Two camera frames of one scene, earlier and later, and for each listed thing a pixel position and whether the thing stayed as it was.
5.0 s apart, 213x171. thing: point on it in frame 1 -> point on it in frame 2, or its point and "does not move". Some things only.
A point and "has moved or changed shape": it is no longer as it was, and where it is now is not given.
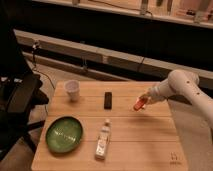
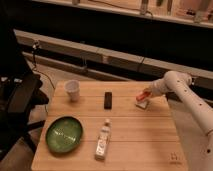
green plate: x=64 y=134 does not move
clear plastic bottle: x=102 y=141 does not move
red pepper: x=139 y=104 has moved or changed shape
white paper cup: x=72 y=87 does not move
